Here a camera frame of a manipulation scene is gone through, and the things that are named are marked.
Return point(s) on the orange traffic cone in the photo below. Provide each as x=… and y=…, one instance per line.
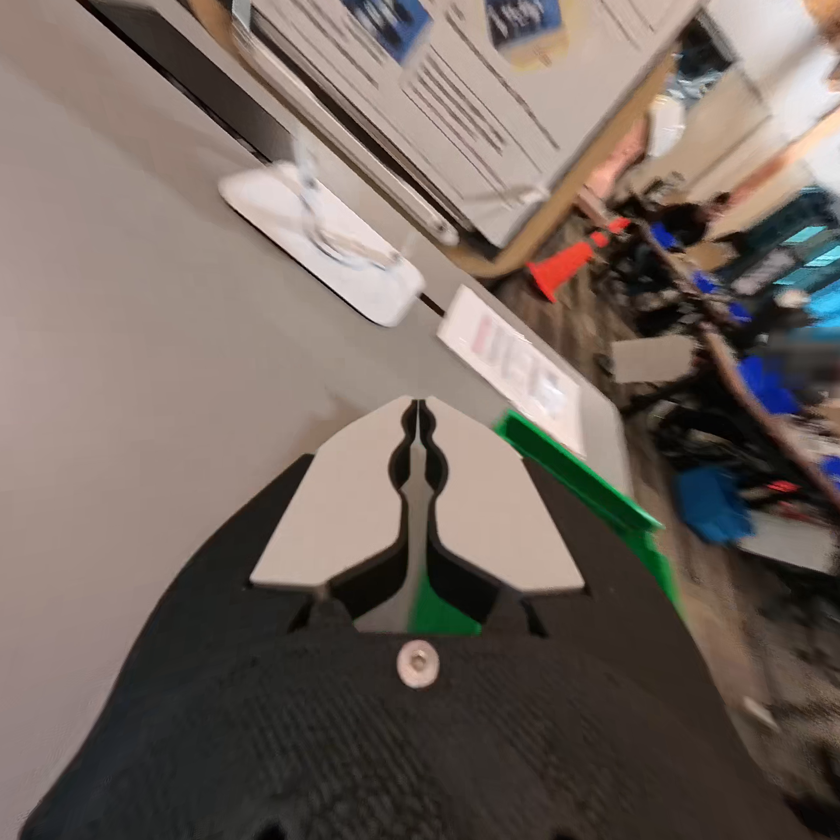
x=558, y=269

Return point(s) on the blue floor crate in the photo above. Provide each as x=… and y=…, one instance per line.
x=715, y=505

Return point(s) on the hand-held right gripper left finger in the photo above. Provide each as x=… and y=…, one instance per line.
x=334, y=518

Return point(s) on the laminated paper sheet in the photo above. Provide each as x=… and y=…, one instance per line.
x=512, y=367

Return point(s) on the green plastic bin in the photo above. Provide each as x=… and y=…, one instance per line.
x=577, y=479

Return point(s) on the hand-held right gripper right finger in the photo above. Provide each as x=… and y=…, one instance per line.
x=499, y=518

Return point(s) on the long wooden table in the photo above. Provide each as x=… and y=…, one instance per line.
x=741, y=394

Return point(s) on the white document stand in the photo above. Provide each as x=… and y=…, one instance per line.
x=367, y=289

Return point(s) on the printed instruction sheet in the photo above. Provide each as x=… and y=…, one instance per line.
x=525, y=98

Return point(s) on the grey desk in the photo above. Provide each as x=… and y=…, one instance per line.
x=164, y=328

